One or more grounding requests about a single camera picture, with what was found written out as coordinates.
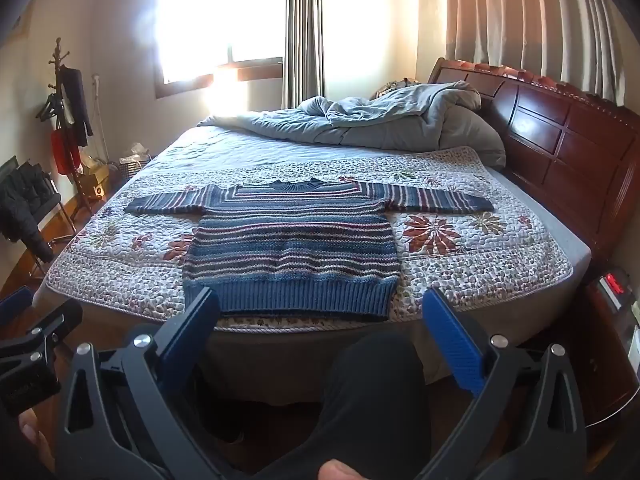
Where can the person's leg in black pants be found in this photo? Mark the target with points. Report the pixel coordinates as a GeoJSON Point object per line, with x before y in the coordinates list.
{"type": "Point", "coordinates": [370, 400]}

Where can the wooden coat rack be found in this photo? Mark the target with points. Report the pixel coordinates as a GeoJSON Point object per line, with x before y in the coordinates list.
{"type": "Point", "coordinates": [58, 60]}

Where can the bed with grey sheet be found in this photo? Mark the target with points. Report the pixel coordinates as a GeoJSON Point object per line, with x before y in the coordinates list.
{"type": "Point", "coordinates": [240, 142]}

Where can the patterned pillow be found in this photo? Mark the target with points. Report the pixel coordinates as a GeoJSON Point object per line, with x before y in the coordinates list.
{"type": "Point", "coordinates": [392, 89]}

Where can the grey pillow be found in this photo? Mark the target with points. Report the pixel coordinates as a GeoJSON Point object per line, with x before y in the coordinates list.
{"type": "Point", "coordinates": [475, 140]}

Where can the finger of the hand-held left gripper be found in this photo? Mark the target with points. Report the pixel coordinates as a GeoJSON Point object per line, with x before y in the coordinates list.
{"type": "Point", "coordinates": [55, 322]}
{"type": "Point", "coordinates": [14, 300]}

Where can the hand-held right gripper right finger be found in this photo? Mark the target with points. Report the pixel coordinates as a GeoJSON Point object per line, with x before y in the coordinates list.
{"type": "Point", "coordinates": [452, 345]}

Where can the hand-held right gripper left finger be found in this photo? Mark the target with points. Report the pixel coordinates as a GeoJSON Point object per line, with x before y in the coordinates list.
{"type": "Point", "coordinates": [192, 332]}

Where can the black hanging garment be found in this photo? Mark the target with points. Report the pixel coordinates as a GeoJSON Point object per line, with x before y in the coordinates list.
{"type": "Point", "coordinates": [75, 105]}

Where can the red digital clock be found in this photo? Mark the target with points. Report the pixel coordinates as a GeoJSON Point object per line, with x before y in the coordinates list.
{"type": "Point", "coordinates": [615, 287]}

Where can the wooden nightstand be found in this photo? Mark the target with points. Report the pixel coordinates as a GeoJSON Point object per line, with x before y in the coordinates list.
{"type": "Point", "coordinates": [600, 355]}

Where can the grey curtain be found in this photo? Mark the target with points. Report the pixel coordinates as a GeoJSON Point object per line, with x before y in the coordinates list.
{"type": "Point", "coordinates": [302, 35]}

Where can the red wooden headboard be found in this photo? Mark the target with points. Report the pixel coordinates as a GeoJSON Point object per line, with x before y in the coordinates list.
{"type": "Point", "coordinates": [550, 125]}

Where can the grey duvet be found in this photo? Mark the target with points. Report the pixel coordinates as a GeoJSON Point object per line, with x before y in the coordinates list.
{"type": "Point", "coordinates": [350, 120]}

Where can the black clothes hangers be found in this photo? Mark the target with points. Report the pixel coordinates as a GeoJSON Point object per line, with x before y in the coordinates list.
{"type": "Point", "coordinates": [50, 106]}

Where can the black jacket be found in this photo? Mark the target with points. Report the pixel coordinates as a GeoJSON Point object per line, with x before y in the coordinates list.
{"type": "Point", "coordinates": [22, 200]}

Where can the metal chair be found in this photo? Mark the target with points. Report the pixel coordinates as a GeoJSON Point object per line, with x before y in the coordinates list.
{"type": "Point", "coordinates": [61, 206]}

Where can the white plastic item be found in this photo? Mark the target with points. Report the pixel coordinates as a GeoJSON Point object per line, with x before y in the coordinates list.
{"type": "Point", "coordinates": [632, 345]}

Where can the window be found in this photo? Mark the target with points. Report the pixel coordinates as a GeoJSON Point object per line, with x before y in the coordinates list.
{"type": "Point", "coordinates": [215, 10]}

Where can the floral quilted bedspread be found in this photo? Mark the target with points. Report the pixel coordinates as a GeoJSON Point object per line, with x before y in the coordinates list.
{"type": "Point", "coordinates": [450, 270]}

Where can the beige curtain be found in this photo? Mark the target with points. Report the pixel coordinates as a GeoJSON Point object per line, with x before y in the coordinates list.
{"type": "Point", "coordinates": [525, 20]}

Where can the person's bare foot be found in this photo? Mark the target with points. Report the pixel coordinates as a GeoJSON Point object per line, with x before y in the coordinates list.
{"type": "Point", "coordinates": [345, 471]}

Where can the blue striped knit sweater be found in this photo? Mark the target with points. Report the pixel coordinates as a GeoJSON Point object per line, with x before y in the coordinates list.
{"type": "Point", "coordinates": [290, 250]}

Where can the person's left hand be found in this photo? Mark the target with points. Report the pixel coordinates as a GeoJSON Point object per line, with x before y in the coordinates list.
{"type": "Point", "coordinates": [36, 432]}

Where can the basket with tissues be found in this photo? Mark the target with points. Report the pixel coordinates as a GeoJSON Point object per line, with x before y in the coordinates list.
{"type": "Point", "coordinates": [134, 160]}

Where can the white wall pipe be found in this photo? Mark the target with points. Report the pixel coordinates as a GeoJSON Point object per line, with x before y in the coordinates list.
{"type": "Point", "coordinates": [100, 115]}

